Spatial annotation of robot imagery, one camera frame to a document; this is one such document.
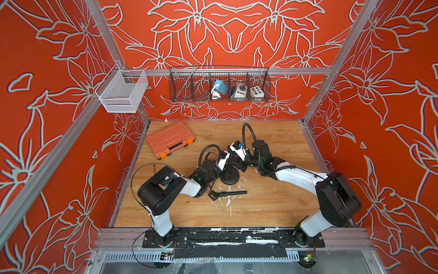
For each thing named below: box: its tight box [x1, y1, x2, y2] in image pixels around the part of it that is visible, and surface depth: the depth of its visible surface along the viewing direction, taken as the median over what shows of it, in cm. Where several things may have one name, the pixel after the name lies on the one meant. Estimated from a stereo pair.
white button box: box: [249, 85, 265, 103], surface depth 97 cm
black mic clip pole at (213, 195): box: [208, 190, 248, 201], surface depth 87 cm
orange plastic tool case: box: [146, 121, 196, 160], surface depth 106 cm
